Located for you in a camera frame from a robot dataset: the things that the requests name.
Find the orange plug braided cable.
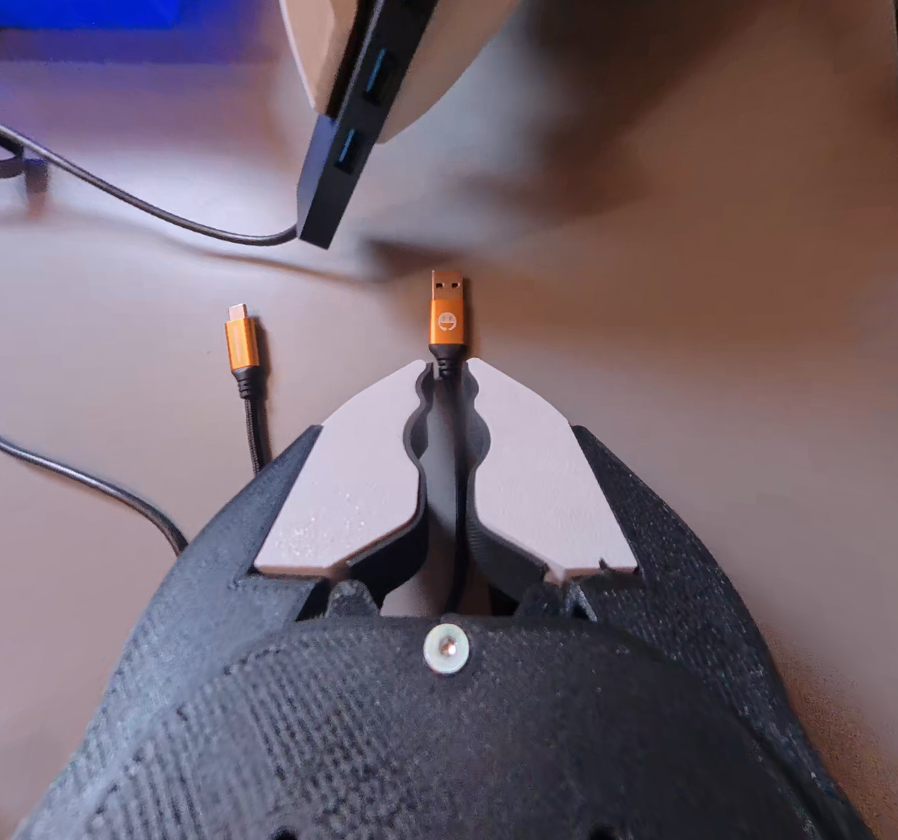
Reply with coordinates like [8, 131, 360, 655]
[224, 269, 471, 618]

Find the slim black USB hub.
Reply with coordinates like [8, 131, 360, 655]
[296, 0, 464, 250]

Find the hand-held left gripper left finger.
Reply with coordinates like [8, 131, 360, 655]
[253, 359, 430, 620]

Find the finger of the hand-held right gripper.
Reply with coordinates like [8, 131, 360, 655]
[381, 0, 544, 147]
[268, 0, 360, 116]

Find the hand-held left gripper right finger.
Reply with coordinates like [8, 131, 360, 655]
[463, 357, 641, 622]

